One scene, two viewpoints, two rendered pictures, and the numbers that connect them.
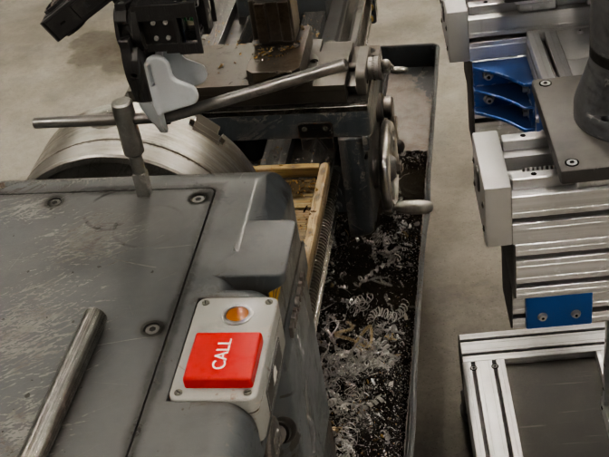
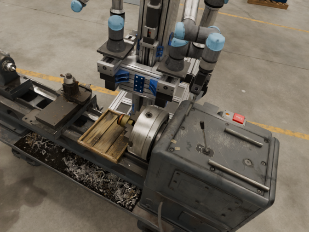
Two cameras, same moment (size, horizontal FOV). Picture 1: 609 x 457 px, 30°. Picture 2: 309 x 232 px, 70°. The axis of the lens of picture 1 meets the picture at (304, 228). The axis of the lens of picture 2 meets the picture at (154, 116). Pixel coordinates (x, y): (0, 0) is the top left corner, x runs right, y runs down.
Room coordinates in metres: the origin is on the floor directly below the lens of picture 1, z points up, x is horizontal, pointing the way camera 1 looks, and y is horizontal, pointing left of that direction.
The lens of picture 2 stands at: (1.13, 1.04, 2.12)
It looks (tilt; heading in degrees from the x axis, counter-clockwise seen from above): 47 degrees down; 275
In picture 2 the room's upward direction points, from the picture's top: 11 degrees clockwise
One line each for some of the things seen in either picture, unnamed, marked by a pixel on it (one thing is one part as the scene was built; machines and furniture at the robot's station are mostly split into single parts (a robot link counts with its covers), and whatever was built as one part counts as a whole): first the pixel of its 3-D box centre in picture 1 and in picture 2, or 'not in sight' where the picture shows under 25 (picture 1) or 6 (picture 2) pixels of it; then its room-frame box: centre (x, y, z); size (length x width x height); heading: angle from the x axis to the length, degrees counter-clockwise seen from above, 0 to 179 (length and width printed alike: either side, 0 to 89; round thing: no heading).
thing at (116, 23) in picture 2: not in sight; (116, 26); (1.68, -0.48, 1.33); 0.13 x 0.12 x 0.14; 106
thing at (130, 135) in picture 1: (133, 149); (190, 108); (1.03, 0.16, 1.31); 0.02 x 0.02 x 0.12
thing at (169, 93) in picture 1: (169, 96); (200, 93); (0.99, 0.11, 1.38); 0.06 x 0.03 x 0.09; 77
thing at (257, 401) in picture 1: (230, 366); (232, 120); (0.76, 0.08, 1.23); 0.13 x 0.08 x 0.05; 167
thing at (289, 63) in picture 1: (280, 56); (75, 95); (1.81, 0.00, 0.99); 0.20 x 0.10 x 0.05; 167
